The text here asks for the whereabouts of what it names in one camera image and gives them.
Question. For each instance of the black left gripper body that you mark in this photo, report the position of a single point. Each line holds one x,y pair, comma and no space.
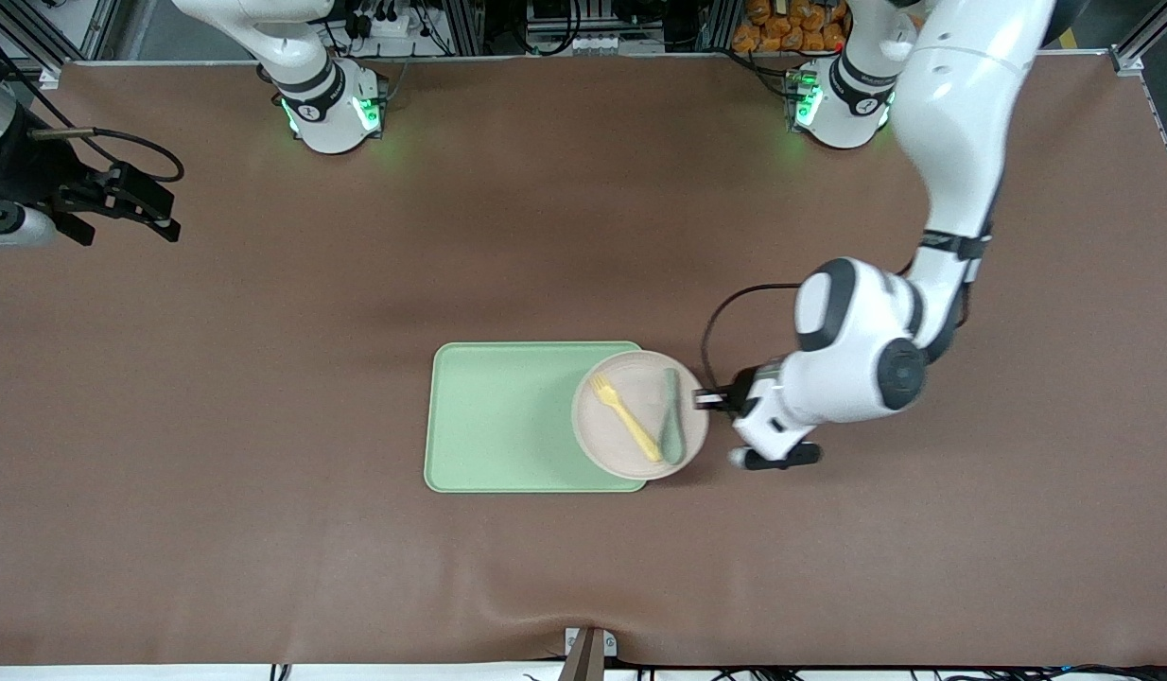
740,392

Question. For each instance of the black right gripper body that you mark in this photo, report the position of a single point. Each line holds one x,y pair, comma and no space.
37,180

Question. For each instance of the pale pink round plate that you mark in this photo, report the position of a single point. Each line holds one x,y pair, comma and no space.
631,388

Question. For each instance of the yellow plastic fork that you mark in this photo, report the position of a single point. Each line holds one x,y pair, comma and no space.
626,421

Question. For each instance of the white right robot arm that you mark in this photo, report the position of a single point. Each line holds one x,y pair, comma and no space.
323,123

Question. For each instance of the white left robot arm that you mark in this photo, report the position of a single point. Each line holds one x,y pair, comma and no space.
858,350

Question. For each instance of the sage green plastic spoon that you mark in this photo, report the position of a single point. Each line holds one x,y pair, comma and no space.
671,440

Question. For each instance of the light green rectangular tray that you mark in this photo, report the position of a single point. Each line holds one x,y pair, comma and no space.
498,416

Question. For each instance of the brown table mat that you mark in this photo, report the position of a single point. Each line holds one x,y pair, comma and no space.
546,236

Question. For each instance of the metal table edge clamp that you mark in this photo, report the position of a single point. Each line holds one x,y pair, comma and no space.
588,653

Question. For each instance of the white power strip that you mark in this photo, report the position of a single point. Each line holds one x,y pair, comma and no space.
390,24

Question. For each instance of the orange packaged goods pile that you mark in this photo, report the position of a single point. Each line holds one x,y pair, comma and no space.
782,24

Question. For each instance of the white connector box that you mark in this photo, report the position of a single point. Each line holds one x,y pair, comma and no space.
593,43

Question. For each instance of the aluminium frame post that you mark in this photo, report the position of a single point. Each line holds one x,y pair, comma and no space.
462,24

